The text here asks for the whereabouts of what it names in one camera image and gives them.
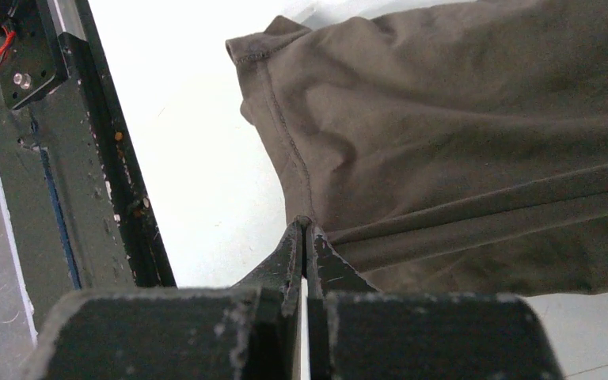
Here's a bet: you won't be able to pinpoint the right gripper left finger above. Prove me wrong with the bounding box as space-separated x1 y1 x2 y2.
23 218 304 379

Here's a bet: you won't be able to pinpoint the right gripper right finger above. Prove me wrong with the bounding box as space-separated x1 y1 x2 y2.
305 225 564 379

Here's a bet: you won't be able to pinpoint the brown boxer briefs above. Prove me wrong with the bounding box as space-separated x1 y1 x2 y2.
226 1 608 295

